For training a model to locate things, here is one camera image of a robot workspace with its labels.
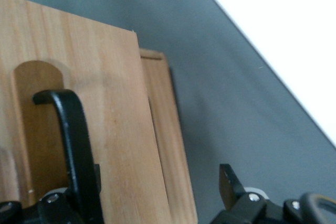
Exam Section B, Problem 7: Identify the black metal drawer handle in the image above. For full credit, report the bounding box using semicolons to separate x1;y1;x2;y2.
31;89;103;224

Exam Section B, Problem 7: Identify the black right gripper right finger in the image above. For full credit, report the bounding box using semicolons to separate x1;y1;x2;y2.
209;163;302;224

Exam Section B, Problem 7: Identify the wooden drawer with recessed front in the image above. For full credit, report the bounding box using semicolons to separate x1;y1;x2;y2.
0;0;173;224

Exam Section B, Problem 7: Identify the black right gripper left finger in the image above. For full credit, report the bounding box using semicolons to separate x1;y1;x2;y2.
0;163;102;224

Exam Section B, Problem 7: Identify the white plastic tray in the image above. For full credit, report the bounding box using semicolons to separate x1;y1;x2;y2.
203;0;336;148

